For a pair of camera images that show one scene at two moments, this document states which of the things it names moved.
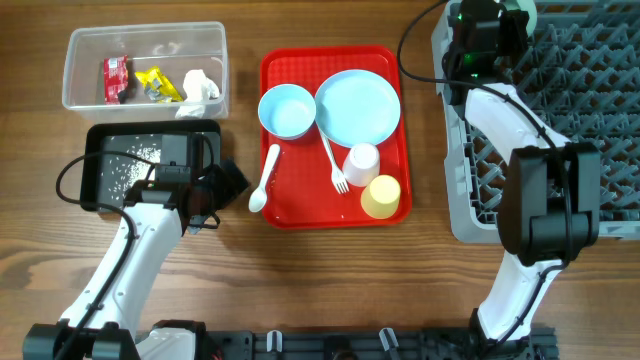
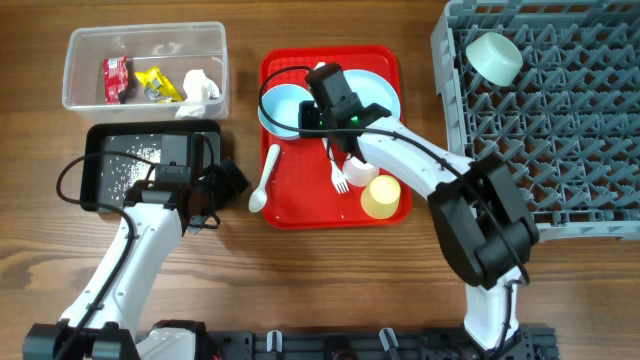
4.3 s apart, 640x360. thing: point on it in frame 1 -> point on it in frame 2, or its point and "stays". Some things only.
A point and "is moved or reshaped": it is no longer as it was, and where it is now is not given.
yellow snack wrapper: [158, 87] stays
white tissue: [199, 89] stays
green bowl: [522, 5] is moved or reshaped
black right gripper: [513, 23] -> [307, 129]
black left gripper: [228, 189] stays
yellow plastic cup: [381, 198] stays
